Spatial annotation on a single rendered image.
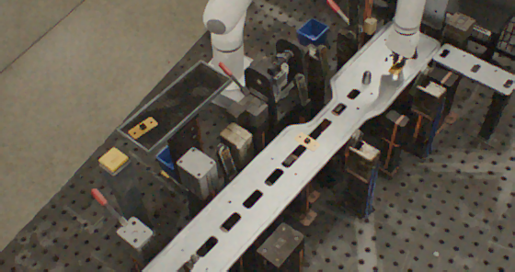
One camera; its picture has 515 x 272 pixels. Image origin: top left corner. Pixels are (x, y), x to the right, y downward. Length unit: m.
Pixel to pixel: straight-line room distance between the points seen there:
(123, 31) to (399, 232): 2.37
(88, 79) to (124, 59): 0.25
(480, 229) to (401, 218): 0.26
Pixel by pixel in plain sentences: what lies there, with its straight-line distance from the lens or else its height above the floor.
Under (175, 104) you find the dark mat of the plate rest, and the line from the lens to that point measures 1.91.
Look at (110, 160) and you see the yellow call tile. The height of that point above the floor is 1.16.
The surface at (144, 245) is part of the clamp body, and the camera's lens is 1.80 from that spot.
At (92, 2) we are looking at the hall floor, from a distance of 4.24.
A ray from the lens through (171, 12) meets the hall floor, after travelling 4.03.
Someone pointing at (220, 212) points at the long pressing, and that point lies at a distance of 1.85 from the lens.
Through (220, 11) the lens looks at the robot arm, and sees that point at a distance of 2.12.
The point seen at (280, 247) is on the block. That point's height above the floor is 1.03.
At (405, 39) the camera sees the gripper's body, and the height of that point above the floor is 1.16.
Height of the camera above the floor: 2.59
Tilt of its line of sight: 51 degrees down
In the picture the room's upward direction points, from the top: 4 degrees counter-clockwise
